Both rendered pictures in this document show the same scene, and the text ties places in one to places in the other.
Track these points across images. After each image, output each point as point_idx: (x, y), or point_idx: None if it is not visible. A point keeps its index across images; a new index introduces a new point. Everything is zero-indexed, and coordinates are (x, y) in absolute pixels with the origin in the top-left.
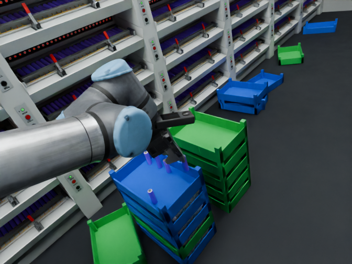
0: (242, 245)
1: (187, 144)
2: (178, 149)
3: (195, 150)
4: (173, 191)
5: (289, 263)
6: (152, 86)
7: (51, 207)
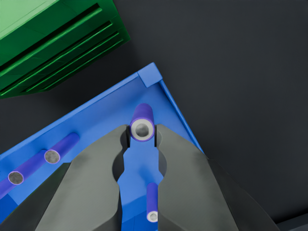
0: (182, 47)
1: None
2: (197, 186)
3: (22, 43)
4: (143, 145)
5: (227, 2)
6: None
7: None
